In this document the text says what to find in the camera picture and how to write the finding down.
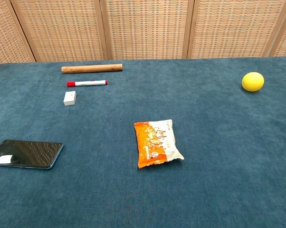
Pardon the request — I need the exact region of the black smartphone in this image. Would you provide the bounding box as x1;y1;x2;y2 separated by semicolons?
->
0;139;64;170

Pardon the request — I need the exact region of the wooden rod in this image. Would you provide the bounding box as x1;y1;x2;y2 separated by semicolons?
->
61;63;124;74

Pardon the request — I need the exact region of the small white box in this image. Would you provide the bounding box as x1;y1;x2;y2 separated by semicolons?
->
63;91;77;106

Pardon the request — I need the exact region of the orange and white snack packet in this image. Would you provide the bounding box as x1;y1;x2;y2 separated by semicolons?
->
133;119;185;170

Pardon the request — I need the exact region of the yellow ball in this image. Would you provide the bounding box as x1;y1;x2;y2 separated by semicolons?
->
241;72;265;93

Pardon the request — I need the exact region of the red and white marker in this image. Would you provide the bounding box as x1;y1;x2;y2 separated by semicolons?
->
67;80;108;87

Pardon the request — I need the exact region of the blue table cloth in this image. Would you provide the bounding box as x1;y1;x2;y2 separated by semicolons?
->
0;56;286;228

